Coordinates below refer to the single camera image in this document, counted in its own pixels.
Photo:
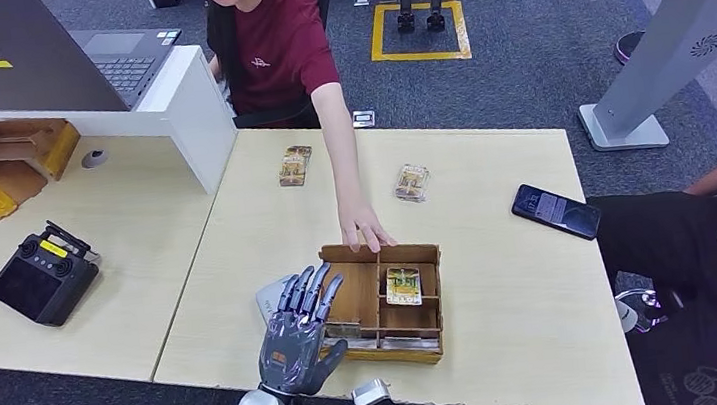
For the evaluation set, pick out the small grey dome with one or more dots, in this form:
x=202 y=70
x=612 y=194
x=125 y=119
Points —
x=94 y=159

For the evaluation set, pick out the silvery card stack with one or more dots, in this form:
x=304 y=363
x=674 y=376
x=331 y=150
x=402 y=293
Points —
x=410 y=345
x=360 y=344

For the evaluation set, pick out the black remote controller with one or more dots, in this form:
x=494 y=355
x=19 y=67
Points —
x=41 y=284

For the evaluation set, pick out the dark grey laptop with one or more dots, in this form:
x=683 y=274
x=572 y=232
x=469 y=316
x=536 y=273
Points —
x=17 y=63

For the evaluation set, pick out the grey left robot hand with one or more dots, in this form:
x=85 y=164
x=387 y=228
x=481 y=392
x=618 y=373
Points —
x=291 y=358

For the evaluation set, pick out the white desk shelf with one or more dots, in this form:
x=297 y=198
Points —
x=190 y=119

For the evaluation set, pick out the brown wooden card holder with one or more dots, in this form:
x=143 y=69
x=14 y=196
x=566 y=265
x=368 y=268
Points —
x=7 y=158

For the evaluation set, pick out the person's left hand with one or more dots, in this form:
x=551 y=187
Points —
x=361 y=224

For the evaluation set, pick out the black round base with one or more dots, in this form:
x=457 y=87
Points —
x=627 y=47

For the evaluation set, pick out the person's left forearm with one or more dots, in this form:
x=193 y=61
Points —
x=341 y=149

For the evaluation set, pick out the grey kiosk stand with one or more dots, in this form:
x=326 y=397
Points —
x=675 y=41

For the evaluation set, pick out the person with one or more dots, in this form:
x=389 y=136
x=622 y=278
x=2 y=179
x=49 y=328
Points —
x=669 y=241
x=278 y=43

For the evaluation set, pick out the black smartphone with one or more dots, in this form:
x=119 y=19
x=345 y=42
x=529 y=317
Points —
x=556 y=212

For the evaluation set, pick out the gold patterned card stack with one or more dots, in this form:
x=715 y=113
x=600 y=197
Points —
x=295 y=165

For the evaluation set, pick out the wrapped gold card stack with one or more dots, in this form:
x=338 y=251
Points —
x=412 y=183

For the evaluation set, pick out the wooden compartment box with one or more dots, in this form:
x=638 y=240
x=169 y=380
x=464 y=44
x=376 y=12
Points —
x=357 y=288

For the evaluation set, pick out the chrome chair base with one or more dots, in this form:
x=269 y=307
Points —
x=630 y=315

